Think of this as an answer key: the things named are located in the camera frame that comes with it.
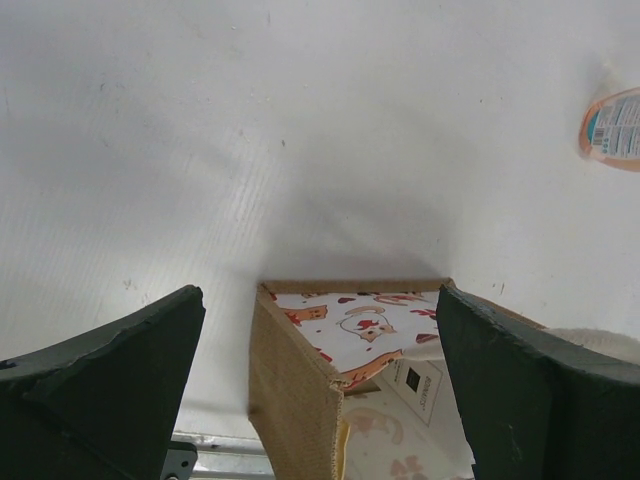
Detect orange bottle with pink cap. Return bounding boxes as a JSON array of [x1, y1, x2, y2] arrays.
[[578, 88, 639, 173]]

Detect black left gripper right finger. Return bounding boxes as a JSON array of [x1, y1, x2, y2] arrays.
[[436, 285, 639, 479]]

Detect burlap cat print canvas bag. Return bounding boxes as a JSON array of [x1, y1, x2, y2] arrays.
[[248, 277, 640, 480]]

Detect aluminium mounting rail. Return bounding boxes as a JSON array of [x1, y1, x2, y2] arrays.
[[160, 432, 275, 480]]

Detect white frosted rectangular bottle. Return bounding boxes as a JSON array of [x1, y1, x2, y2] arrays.
[[343, 360, 474, 479]]

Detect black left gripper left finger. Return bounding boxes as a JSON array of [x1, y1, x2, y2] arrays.
[[1, 285, 205, 479]]

